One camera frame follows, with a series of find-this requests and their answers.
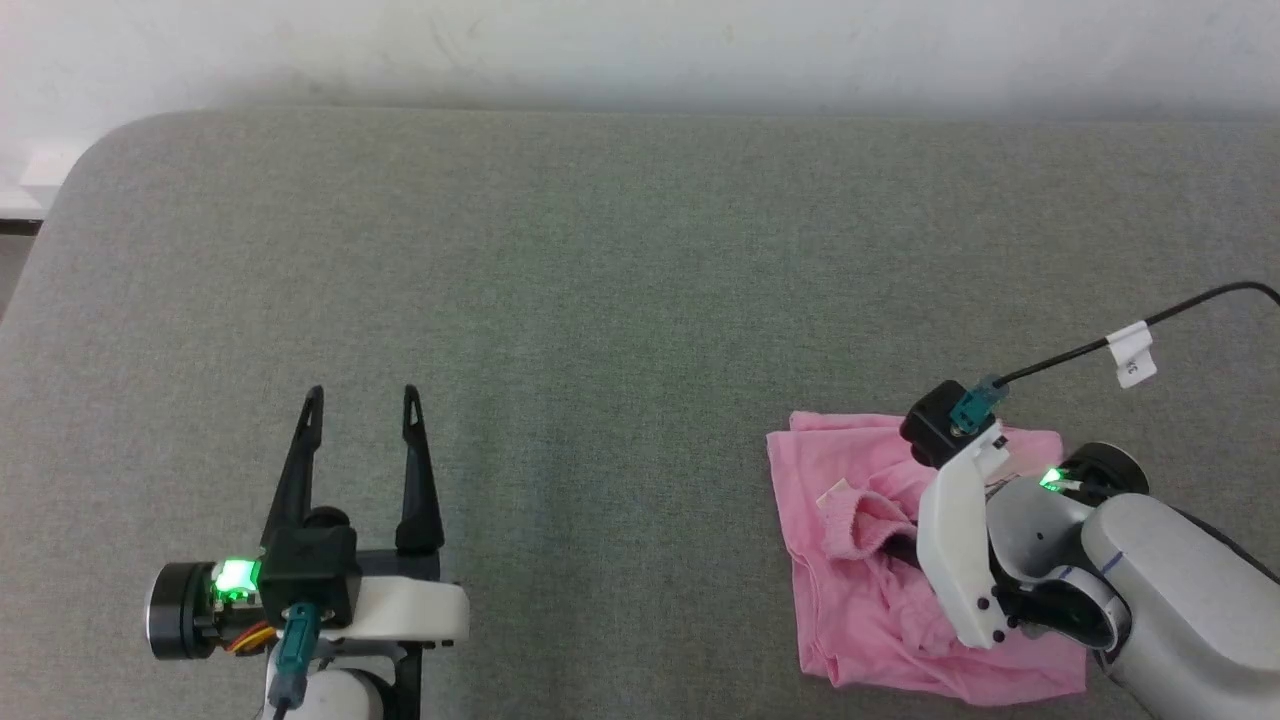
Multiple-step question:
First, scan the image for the white right cable tag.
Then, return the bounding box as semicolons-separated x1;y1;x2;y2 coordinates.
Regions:
1107;321;1159;390

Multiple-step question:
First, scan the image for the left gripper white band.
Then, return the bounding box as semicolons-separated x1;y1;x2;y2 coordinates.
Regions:
263;385;471;720

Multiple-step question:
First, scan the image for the pink garment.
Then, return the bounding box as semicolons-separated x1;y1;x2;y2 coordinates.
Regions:
767;410;1090;707

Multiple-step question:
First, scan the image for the grey fabric sofa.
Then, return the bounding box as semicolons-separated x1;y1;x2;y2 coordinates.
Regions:
0;108;1280;720

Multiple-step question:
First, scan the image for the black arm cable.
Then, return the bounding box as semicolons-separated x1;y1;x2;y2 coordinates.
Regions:
270;602;323;720
950;282;1280;433

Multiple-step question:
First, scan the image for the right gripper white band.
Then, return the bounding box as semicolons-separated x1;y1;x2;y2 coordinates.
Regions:
884;424;1063;650

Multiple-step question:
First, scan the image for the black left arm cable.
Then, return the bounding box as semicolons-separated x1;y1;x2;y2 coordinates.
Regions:
270;602;323;720

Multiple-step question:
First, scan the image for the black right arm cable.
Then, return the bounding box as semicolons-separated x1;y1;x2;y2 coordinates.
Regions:
950;282;1280;433

